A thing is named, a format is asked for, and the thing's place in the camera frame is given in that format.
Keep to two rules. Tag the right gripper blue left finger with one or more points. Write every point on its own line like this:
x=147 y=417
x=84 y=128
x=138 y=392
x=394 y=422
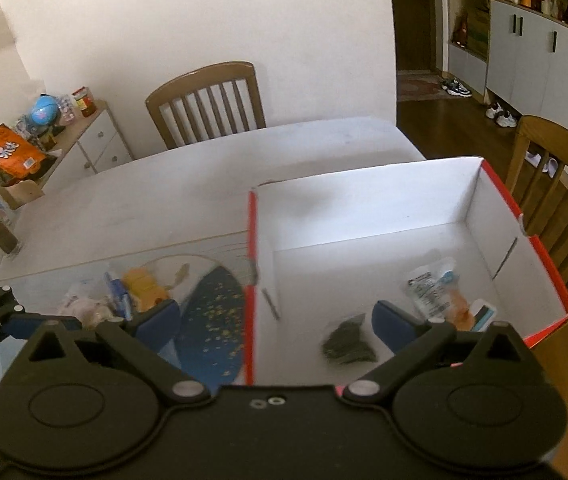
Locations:
x=158 y=326

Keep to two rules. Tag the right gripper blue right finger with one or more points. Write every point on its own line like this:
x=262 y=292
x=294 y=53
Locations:
x=395 y=328

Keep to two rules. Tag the blue wafer packet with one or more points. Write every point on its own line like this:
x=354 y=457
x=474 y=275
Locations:
x=121 y=300

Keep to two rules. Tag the clear barcode snack packet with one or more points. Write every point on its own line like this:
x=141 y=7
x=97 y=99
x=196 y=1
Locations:
x=435 y=292

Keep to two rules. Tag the dark green snack packet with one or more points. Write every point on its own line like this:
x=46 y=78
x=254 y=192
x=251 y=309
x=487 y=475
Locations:
x=346 y=344

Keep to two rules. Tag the pink snack bag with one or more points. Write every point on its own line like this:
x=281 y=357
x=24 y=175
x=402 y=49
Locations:
x=88 y=311

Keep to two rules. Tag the white teal small packet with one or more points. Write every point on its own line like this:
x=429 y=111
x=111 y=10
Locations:
x=483 y=315

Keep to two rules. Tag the glass jar dark contents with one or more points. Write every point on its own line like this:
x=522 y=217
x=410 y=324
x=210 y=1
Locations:
x=9 y=243

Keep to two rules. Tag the red white cardboard box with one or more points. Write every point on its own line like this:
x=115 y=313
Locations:
x=331 y=246

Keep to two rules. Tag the orange chip bag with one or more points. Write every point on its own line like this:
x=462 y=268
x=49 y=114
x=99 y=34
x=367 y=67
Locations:
x=18 y=157

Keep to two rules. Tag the white drawer sideboard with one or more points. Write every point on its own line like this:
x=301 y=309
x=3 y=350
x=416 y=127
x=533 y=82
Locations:
x=86 y=147

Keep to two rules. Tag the blue globe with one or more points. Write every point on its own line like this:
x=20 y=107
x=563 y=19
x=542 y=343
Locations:
x=44 y=111

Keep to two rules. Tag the wooden chair right side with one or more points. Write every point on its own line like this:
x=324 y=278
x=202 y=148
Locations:
x=538 y=180

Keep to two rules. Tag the white sneakers pair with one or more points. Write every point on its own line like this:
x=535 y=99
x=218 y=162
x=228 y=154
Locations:
x=501 y=117

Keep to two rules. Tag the red lid jar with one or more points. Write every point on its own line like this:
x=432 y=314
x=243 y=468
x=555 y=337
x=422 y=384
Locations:
x=84 y=101

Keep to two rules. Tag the dark sneakers pair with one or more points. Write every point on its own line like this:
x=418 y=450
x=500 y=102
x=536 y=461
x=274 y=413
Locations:
x=454 y=87

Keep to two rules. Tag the wooden chair behind table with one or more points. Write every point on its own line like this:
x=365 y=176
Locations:
x=208 y=103

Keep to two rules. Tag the grey wall cabinet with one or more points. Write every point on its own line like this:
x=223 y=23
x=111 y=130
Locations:
x=526 y=66

